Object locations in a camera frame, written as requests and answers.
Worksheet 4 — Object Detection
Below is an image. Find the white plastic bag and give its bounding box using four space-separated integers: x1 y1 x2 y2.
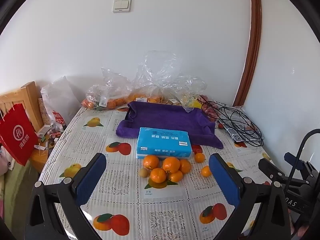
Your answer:
41 76 81 130

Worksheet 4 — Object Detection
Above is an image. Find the blue tissue pack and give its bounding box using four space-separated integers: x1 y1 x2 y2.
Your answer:
136 127 193 159

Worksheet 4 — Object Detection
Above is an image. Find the clear bag of red fruits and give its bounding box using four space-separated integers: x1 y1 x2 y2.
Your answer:
199 94 222 122

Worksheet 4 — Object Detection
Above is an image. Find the wooden side table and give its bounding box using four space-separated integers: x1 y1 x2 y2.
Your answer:
29 130 52 173

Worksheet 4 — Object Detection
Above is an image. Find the red paper bag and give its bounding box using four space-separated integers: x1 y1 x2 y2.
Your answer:
0 103 38 167

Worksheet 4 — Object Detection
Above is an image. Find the yellow packet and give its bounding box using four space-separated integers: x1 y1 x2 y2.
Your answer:
189 97 203 109

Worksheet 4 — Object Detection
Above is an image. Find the purple towel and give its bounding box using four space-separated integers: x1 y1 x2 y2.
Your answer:
116 101 224 149

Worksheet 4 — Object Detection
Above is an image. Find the clear bag of mandarins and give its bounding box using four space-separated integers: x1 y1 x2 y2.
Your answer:
81 66 133 110

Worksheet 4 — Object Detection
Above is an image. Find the clutter of small bottles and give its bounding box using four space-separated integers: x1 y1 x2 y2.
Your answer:
37 122 67 152

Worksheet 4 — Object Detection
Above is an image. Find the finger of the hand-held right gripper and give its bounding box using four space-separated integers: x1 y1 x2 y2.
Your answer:
258 158 284 182
285 152 320 180

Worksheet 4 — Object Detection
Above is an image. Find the large orange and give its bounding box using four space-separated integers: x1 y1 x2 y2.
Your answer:
143 154 160 170
162 156 181 173

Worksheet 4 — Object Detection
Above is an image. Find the white light switch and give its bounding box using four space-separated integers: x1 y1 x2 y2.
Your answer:
112 0 132 13

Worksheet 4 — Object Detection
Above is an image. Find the clear bag of kumquats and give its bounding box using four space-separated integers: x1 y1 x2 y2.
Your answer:
129 51 208 112

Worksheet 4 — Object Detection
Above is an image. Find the grey patterned pouch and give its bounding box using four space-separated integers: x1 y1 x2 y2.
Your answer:
219 104 263 143

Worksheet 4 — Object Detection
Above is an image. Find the wooden chair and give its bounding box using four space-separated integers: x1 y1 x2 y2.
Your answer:
0 81 45 133

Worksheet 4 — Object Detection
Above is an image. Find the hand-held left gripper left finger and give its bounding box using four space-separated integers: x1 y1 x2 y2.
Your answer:
29 152 107 240

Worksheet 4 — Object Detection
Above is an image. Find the coiled black cable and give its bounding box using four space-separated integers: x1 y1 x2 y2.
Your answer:
200 101 265 147

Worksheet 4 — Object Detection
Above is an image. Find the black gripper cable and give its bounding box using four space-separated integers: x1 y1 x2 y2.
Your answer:
285 129 320 193

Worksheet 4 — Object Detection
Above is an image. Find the brown wooden door frame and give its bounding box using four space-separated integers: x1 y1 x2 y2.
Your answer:
232 0 262 107

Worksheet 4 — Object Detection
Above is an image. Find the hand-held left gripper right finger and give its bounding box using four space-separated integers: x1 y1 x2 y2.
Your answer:
209 153 292 240

